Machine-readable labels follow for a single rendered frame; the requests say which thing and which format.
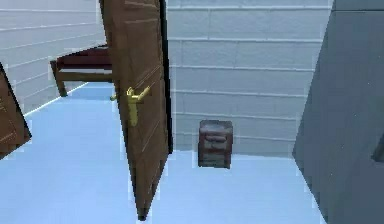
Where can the small brown grey bin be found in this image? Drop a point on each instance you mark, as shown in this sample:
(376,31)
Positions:
(215,143)

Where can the brown wooden room door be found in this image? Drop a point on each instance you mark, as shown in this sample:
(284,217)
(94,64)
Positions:
(140,50)

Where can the large dark grey cabinet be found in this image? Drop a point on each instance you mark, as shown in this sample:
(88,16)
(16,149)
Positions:
(346,116)

